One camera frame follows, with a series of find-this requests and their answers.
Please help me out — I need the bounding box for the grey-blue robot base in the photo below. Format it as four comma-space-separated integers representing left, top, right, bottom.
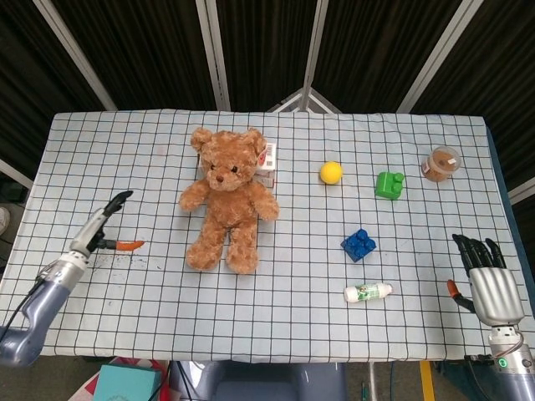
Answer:
169, 359, 348, 401

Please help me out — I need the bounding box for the clear jar with brown contents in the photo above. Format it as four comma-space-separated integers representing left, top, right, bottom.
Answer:
420, 145, 462, 184

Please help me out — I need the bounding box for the white black checkered tablecloth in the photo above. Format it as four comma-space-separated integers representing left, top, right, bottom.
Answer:
0, 109, 535, 363

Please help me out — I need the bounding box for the red white carton box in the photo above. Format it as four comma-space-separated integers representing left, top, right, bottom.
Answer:
196, 140, 278, 190

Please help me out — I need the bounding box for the green toy building block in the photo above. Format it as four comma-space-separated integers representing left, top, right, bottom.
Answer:
374, 170, 406, 201

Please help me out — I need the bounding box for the yellow ball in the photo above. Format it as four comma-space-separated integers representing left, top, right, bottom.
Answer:
319, 160, 344, 185

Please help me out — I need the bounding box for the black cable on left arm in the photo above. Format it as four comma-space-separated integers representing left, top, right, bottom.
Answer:
0, 272, 50, 335

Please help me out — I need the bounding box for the teal box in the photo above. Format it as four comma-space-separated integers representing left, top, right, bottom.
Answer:
92, 362, 165, 401

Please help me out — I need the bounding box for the brown teddy bear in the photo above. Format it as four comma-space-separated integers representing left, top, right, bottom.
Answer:
178, 126, 281, 276

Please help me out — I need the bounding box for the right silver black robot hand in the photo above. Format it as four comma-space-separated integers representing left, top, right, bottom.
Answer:
446, 233, 525, 326

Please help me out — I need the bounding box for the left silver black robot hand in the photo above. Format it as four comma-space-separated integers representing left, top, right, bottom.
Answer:
69, 190, 145, 261

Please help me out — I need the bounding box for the blue toy building block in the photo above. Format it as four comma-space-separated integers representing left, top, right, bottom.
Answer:
339, 228, 377, 264

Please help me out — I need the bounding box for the white metal frame stand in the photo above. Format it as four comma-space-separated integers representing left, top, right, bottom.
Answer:
267, 87, 343, 114

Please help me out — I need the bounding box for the small white green-label bottle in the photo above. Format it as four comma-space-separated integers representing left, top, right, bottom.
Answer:
344, 282, 395, 303

